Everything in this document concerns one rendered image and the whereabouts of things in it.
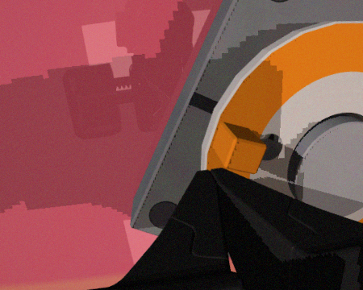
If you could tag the orange and grey round plate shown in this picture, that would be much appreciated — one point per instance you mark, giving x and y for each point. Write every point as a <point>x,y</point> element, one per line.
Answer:
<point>310,74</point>

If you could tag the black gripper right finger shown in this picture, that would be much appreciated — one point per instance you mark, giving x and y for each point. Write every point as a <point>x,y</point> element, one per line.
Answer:
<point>279,243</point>

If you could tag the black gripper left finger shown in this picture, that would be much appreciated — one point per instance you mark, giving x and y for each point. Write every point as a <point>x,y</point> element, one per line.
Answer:
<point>191,251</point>

